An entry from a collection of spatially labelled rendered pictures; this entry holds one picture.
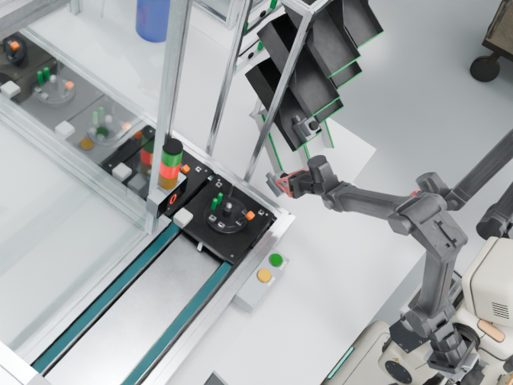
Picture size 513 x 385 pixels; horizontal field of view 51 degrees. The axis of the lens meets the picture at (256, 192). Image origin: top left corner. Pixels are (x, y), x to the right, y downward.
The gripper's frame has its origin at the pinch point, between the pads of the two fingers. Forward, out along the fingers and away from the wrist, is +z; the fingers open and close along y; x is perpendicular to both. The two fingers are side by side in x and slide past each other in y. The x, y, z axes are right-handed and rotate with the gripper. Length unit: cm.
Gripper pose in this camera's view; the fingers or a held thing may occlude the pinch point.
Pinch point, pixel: (282, 179)
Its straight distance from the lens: 168.9
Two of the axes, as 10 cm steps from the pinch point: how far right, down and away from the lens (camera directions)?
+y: -6.9, 3.6, -6.3
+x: 1.6, 9.2, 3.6
